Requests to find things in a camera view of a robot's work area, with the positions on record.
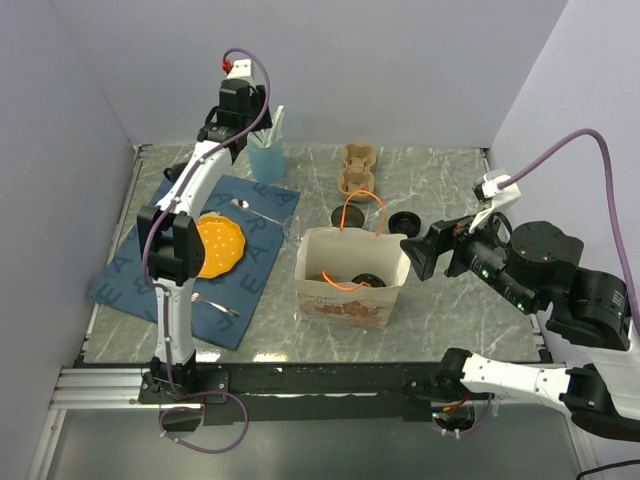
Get white wrapped straw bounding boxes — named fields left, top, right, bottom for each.
left=266, top=105, right=284, bottom=147

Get clear plastic tumbler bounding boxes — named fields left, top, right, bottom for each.
left=282, top=215, right=304, bottom=248

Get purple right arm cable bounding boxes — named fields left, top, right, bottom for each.
left=439, top=128, right=640, bottom=441

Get orange dotted scalloped plate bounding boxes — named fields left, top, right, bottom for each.
left=197, top=213, right=246, bottom=280

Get black coffee cup lid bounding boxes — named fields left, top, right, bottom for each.
left=351, top=273, right=386, bottom=288

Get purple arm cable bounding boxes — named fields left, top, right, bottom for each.
left=141, top=47, right=274, bottom=454
left=439, top=128, right=640, bottom=441

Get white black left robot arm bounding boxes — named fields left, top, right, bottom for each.
left=137, top=79, right=271, bottom=402

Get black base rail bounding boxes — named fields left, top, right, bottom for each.
left=52, top=362, right=501, bottom=426

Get blue straw holder cup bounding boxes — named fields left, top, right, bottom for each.
left=247, top=136, right=286, bottom=184

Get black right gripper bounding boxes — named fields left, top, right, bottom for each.
left=394, top=196, right=533, bottom=309

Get dark translucent coffee cup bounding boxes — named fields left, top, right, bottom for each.
left=330, top=205, right=365, bottom=228

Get dark green mug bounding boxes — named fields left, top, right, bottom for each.
left=163, top=162, right=187, bottom=184

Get blue lettered placemat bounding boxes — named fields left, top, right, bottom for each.
left=89, top=176, right=300, bottom=350

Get silver spoon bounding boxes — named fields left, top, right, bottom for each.
left=231, top=198, right=283, bottom=226

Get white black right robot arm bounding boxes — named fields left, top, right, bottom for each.
left=400, top=213, right=639, bottom=442

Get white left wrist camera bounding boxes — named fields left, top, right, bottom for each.
left=222, top=58, right=254, bottom=83

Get brown paper takeout bag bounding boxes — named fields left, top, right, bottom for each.
left=294, top=188, right=412, bottom=330

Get silver fork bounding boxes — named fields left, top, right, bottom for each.
left=191, top=292, right=240, bottom=318

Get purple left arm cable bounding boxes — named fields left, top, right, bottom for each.
left=141, top=47, right=274, bottom=454

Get stacked black cup lids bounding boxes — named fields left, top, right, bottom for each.
left=387, top=211, right=422, bottom=238

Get brown cardboard cup carrier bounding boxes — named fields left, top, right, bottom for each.
left=305, top=272, right=350, bottom=284

